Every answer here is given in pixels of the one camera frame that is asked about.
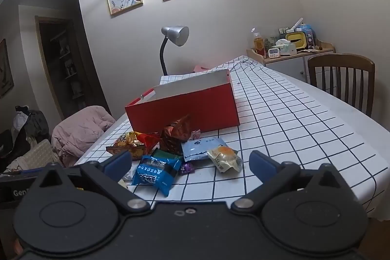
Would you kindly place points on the pink padded jacket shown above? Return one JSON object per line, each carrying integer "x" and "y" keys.
{"x": 82, "y": 129}

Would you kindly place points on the green snack packet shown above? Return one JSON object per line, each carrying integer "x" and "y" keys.
{"x": 166, "y": 154}

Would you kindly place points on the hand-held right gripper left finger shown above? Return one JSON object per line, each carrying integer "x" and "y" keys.
{"x": 117, "y": 164}

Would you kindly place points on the white sideboard cabinet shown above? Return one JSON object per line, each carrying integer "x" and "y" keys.
{"x": 289, "y": 65}

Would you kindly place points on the dark recessed bookshelf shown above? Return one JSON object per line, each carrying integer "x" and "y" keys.
{"x": 65, "y": 65}

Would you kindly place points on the yellow tissue holder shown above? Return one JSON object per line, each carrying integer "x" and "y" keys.
{"x": 297, "y": 39}

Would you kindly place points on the red-brown foil snack bag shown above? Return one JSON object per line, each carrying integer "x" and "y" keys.
{"x": 173, "y": 135}

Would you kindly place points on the dark framed wall picture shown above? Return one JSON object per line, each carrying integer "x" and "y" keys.
{"x": 5, "y": 68}

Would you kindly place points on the dark purple wrapped candy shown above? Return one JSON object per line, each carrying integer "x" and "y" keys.
{"x": 186, "y": 168}

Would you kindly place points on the silver desk lamp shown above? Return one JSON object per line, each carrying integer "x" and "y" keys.
{"x": 175, "y": 34}

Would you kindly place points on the small pink wrapped candy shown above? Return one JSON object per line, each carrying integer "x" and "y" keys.
{"x": 195, "y": 134}

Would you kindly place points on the blue patterned carton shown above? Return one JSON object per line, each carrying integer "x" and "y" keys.
{"x": 308, "y": 36}

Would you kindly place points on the white tissue box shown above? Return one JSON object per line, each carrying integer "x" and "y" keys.
{"x": 286, "y": 48}

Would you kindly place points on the cream quilted cushion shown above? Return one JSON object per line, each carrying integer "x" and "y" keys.
{"x": 36, "y": 155}

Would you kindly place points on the orange drink bottle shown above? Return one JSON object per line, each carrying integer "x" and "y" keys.
{"x": 259, "y": 45}

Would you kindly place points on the bun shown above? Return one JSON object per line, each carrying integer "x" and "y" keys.
{"x": 225, "y": 158}

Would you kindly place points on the yellow and red snack packet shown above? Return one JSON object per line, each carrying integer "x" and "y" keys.
{"x": 134, "y": 142}

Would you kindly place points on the blue snack packet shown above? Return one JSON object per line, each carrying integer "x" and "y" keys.
{"x": 155, "y": 173}

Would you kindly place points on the light blue packet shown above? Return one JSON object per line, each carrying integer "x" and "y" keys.
{"x": 201, "y": 148}

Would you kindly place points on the wooden chair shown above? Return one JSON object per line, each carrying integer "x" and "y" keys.
{"x": 341, "y": 65}

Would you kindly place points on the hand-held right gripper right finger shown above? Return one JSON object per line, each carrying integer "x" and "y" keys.
{"x": 263, "y": 164}

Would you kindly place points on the dark bags pile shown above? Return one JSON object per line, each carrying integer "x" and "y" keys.
{"x": 32, "y": 124}

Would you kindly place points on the red cardboard box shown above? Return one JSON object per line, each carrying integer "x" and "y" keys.
{"x": 189, "y": 112}

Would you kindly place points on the pink flat item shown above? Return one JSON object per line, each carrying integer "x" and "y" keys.
{"x": 201, "y": 68}

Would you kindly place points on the white kitchen timer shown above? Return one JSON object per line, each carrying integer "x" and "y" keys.
{"x": 274, "y": 53}

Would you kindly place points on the white checked tablecloth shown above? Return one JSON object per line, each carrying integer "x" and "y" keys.
{"x": 289, "y": 126}

